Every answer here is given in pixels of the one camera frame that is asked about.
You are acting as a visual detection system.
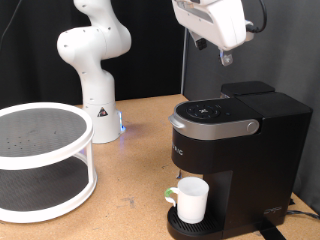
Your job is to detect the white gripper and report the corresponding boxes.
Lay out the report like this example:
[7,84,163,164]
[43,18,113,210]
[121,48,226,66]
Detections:
[171,0,248,67]

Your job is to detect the black tape strip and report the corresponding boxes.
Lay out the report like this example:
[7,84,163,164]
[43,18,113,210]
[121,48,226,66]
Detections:
[258,226,288,240]

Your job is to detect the white mug green taped handle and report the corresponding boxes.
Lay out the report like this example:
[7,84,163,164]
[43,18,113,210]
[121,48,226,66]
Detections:
[164,176,210,225]

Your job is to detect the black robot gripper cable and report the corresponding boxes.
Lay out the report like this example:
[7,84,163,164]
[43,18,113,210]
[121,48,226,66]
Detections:
[245,0,269,35]

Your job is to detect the silver coffee machine handle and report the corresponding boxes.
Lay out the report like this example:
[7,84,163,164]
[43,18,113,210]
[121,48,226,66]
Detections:
[168,113,261,141]

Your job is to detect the black curtain backdrop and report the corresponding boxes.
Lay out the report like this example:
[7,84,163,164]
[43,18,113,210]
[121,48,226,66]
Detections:
[0,0,188,110]

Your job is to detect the black power cable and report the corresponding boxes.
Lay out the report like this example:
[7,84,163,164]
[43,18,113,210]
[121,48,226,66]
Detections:
[285,209,320,222]

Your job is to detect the black Keurig coffee machine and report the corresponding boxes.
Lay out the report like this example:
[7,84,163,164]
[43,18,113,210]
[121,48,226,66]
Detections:
[166,80,314,240]

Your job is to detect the white two-tier turntable shelf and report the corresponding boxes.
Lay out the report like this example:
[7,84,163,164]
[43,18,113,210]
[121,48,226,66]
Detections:
[0,101,98,224]

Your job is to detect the clear water reservoir black lid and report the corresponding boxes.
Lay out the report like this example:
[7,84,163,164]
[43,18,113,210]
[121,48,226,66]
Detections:
[219,80,276,99]

